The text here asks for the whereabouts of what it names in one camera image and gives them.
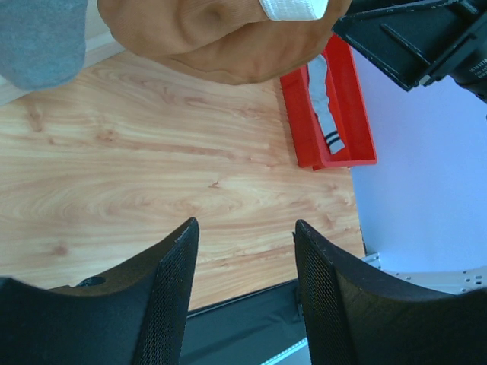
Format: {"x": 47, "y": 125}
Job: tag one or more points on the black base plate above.
{"x": 255, "y": 328}

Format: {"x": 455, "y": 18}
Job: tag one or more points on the aluminium frame rail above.
{"x": 450, "y": 282}

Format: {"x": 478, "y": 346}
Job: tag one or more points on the brown sock with cream cuff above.
{"x": 229, "y": 42}

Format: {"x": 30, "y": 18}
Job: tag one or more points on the red plastic tray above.
{"x": 346, "y": 105}

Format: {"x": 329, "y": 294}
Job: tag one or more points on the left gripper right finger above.
{"x": 356, "y": 314}

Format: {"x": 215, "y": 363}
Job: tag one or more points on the grey striped sock in tray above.
{"x": 317, "y": 71}

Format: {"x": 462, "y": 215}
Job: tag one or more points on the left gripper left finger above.
{"x": 133, "y": 313}

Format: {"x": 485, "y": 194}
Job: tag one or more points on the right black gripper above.
{"x": 417, "y": 43}

